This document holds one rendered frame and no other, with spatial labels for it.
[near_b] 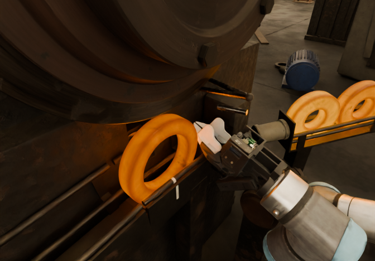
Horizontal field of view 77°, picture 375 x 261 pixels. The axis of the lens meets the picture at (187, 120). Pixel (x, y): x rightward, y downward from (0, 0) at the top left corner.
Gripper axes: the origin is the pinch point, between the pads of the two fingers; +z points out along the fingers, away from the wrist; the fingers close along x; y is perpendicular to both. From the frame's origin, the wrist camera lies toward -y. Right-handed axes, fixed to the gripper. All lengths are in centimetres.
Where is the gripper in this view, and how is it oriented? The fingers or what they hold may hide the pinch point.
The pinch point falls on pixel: (197, 128)
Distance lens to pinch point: 55.5
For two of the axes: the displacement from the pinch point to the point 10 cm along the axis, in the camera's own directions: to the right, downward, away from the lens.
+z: -7.0, -6.2, 3.6
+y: 2.3, -6.7, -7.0
